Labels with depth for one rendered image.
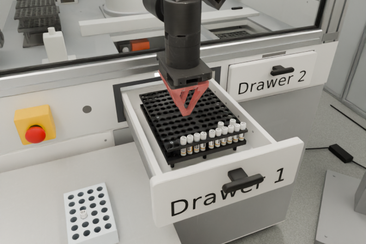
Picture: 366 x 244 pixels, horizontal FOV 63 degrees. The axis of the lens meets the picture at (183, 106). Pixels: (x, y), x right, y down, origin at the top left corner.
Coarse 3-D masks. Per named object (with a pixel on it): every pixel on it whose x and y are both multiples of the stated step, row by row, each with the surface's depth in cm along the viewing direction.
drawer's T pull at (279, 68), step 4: (272, 68) 86; (276, 68) 84; (280, 68) 84; (284, 68) 84; (288, 68) 84; (292, 68) 84; (272, 72) 83; (276, 72) 83; (280, 72) 83; (284, 72) 84; (288, 72) 84
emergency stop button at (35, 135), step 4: (32, 128) 64; (36, 128) 64; (40, 128) 65; (28, 132) 64; (32, 132) 64; (36, 132) 64; (40, 132) 64; (44, 132) 65; (28, 136) 64; (32, 136) 64; (36, 136) 64; (40, 136) 65; (44, 136) 65; (28, 140) 64; (32, 140) 64; (36, 140) 65; (40, 140) 65
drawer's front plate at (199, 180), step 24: (288, 144) 54; (192, 168) 49; (216, 168) 50; (264, 168) 55; (288, 168) 58; (168, 192) 49; (192, 192) 51; (216, 192) 53; (240, 192) 56; (264, 192) 59; (168, 216) 52; (192, 216) 54
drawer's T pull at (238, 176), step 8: (240, 168) 52; (232, 176) 50; (240, 176) 50; (248, 176) 50; (256, 176) 50; (224, 184) 49; (232, 184) 49; (240, 184) 49; (248, 184) 49; (256, 184) 50; (224, 192) 48
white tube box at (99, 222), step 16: (80, 192) 62; (96, 192) 62; (80, 208) 59; (96, 208) 58; (80, 224) 55; (96, 224) 55; (112, 224) 55; (80, 240) 53; (96, 240) 54; (112, 240) 56
